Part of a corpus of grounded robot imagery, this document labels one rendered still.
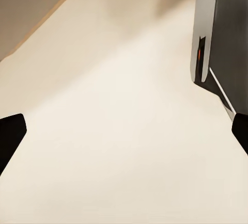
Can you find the cabinet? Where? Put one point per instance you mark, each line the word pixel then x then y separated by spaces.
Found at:
pixel 18 18

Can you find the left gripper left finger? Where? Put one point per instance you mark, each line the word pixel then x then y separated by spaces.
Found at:
pixel 12 131

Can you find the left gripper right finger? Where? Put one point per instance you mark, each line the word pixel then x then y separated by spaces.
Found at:
pixel 240 130

